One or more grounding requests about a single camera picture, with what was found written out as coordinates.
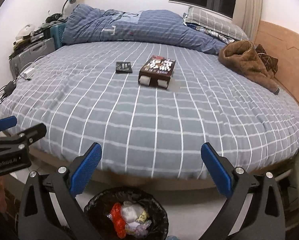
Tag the grey checked pillow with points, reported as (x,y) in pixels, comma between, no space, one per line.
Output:
(202,20)

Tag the brown fleece garment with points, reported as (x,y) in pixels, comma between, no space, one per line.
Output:
(241,57)

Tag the black lined trash bin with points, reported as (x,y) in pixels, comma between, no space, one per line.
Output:
(144,216)

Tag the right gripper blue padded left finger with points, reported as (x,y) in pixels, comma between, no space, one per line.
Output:
(82,169)

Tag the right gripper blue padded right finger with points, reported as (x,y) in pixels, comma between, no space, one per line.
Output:
(219,168)

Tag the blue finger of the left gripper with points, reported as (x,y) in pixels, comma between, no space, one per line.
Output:
(7,123)

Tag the beige curtain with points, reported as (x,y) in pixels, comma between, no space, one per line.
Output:
(247,15)

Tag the white charger with cable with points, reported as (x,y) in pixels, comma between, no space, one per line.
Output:
(27,73)

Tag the brown cookie box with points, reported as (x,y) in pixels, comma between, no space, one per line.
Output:
(156,72)

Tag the blue fuzzy slipper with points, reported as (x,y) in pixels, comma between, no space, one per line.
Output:
(172,238)

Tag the wooden headboard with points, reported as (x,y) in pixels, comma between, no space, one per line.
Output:
(283,44)

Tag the grey suitcase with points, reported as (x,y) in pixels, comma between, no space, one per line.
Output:
(22,60)

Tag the small black sachet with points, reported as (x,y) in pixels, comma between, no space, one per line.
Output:
(123,67)

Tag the red snack wrapper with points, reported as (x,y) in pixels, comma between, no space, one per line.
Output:
(118,222)

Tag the teal suitcase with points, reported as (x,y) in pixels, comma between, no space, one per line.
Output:
(56,32)

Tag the blue striped duvet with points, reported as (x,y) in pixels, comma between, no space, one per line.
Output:
(87,24)

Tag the grey checked bed sheet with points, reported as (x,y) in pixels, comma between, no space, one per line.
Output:
(147,131)

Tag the white helmet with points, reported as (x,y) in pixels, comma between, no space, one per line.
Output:
(25,32)

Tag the dark diamond pattern cushion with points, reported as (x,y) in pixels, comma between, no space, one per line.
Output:
(271,63)

